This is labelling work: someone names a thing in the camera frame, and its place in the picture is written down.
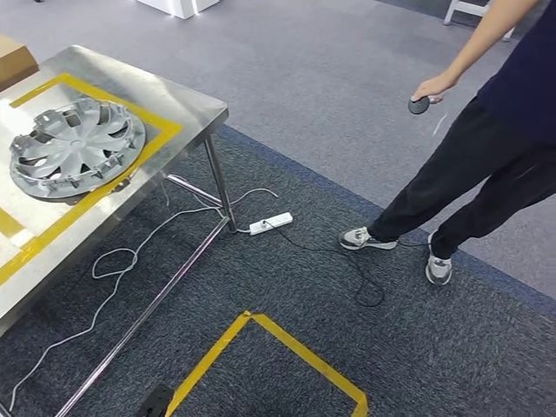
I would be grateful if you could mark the person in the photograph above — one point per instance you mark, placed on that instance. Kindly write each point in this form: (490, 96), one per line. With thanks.
(477, 167)

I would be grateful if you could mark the black round handheld controller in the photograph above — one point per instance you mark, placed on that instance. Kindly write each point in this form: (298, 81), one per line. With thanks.
(419, 106)

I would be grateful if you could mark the yellow tape grid marking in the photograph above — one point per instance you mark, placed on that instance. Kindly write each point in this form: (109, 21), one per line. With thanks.
(161, 124)

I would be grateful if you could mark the white power strip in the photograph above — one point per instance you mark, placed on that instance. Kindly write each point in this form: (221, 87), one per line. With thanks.
(271, 223)

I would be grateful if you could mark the black robot foot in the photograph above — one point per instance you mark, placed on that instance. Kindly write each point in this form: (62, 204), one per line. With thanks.
(156, 403)

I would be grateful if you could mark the person's forearm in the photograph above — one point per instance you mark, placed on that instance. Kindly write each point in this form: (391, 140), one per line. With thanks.
(490, 34)

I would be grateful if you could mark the brown cardboard box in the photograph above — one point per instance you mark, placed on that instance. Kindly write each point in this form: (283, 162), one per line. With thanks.
(15, 63)

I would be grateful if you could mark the white furniture frame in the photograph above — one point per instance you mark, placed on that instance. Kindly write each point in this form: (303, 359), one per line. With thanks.
(465, 8)

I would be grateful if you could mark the stainless steel workbench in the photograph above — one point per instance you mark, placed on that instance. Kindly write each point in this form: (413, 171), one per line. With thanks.
(186, 109)

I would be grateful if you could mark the person's hand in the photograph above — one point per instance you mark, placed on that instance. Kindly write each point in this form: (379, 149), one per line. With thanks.
(434, 86)

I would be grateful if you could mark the yellow floor tape outline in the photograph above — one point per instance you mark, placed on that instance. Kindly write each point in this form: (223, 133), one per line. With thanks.
(304, 357)

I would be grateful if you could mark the grey plastic wheel hubcap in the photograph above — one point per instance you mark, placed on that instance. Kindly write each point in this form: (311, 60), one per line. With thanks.
(78, 149)

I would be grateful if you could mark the white plinth block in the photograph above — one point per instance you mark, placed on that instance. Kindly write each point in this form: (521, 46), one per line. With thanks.
(182, 7)

